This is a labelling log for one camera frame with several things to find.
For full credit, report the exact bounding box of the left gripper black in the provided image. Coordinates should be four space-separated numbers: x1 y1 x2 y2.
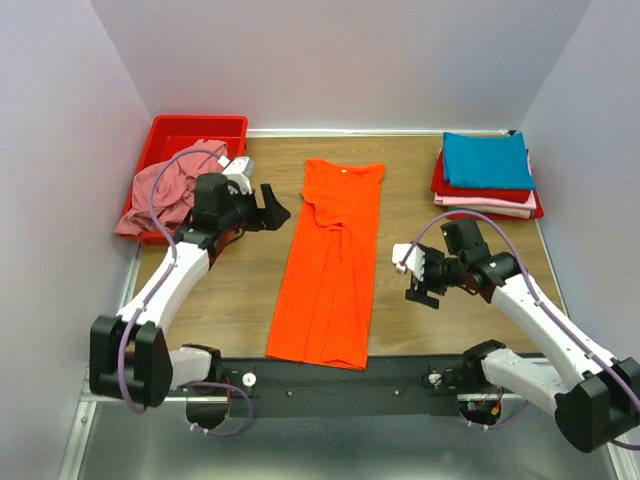
218 183 290 234

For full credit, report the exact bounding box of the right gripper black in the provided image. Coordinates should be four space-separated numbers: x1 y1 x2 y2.
404 244 465 309

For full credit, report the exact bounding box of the orange t-shirt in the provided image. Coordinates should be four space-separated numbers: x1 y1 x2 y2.
266 159 385 370

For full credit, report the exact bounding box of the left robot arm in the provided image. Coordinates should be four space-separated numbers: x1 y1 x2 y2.
89 173 291 413

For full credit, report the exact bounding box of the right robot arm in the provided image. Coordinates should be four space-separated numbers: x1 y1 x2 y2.
391 211 639 453

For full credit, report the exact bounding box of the dusty pink crumpled t-shirt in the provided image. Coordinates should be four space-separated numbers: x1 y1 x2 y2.
114 139 228 236

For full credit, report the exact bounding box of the red folded t-shirt upper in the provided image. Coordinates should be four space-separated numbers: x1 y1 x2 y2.
431 150 535 203

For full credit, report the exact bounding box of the pink folded t-shirt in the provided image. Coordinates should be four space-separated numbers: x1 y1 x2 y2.
434 192 537 219

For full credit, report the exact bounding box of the red plastic bin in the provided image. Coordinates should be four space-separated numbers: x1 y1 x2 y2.
119 115 248 245

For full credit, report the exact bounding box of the blue folded t-shirt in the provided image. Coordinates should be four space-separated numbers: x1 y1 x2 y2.
443 132 535 191

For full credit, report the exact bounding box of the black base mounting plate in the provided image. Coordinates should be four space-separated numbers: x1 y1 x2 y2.
162 353 521 419

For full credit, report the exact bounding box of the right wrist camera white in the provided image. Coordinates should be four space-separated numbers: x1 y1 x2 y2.
391 243 426 280

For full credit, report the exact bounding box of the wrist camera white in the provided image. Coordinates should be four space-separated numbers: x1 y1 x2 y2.
391 243 426 280
217 156 255 195

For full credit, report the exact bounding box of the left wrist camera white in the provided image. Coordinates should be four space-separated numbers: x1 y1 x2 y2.
217 156 255 195

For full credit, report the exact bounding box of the aluminium rail frame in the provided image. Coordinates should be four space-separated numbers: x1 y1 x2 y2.
61 234 639 479

